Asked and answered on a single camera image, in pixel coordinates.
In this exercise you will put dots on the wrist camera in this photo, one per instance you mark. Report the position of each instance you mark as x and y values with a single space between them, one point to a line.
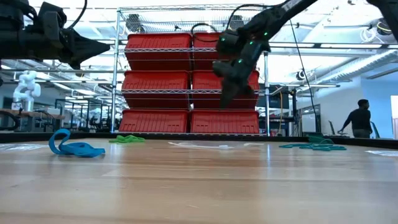
228 42
51 17

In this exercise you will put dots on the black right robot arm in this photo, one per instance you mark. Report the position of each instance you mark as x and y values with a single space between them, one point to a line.
280 15

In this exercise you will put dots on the light green rubber band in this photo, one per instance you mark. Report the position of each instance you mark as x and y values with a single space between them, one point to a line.
136 139
115 140

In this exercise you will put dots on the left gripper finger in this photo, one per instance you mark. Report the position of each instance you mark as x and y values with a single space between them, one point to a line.
81 56
84 42

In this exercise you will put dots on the wide blue rubber band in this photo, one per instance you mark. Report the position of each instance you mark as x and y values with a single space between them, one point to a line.
81 150

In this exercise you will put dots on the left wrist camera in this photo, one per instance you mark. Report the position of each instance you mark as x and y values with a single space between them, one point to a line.
51 17

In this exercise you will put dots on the wooden workbench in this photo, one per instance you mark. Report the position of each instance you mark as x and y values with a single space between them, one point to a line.
37 114

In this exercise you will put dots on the red plastic storage bin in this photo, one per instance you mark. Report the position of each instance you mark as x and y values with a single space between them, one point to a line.
224 122
155 81
158 59
154 121
203 56
205 82

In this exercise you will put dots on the dark office chair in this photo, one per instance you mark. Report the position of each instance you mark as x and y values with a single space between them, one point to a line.
375 130
332 127

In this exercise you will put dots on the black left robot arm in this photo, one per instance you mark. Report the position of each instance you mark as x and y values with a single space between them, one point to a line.
11 37

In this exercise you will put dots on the person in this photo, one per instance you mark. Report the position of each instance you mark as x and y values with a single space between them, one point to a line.
360 121

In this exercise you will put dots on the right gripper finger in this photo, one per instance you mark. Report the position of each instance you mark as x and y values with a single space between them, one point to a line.
247 89
228 95

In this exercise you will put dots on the round grey ceiling fixture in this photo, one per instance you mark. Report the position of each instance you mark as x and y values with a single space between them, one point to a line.
236 22

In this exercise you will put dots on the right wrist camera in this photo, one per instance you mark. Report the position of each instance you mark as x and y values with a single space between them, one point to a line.
228 42

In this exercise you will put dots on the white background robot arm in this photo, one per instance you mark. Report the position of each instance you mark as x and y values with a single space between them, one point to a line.
27 84

